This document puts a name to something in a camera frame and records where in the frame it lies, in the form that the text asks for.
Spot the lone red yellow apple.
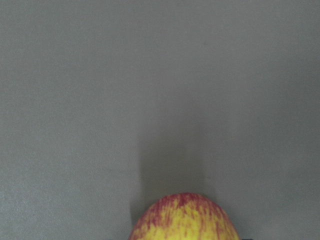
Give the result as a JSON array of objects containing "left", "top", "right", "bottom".
[{"left": 129, "top": 192, "right": 240, "bottom": 240}]

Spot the brown paper table cover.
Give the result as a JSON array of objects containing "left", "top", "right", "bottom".
[{"left": 0, "top": 0, "right": 320, "bottom": 240}]

